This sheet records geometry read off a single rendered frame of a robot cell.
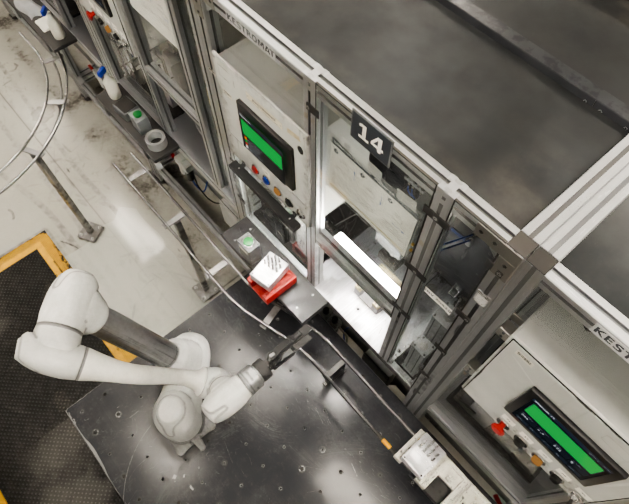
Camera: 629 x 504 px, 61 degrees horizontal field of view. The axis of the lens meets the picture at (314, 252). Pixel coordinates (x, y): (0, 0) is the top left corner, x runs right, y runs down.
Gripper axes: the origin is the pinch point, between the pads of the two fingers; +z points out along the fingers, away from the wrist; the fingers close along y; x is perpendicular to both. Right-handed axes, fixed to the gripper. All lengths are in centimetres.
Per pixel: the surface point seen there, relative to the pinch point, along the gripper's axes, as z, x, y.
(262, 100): 20, 39, 69
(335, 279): 30.2, 15.5, -21.3
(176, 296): -17, 98, -112
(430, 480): 4, -63, -24
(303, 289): 17.4, 20.7, -21.3
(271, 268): 10.7, 32.1, -10.4
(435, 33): 55, 13, 89
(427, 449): 10, -55, -20
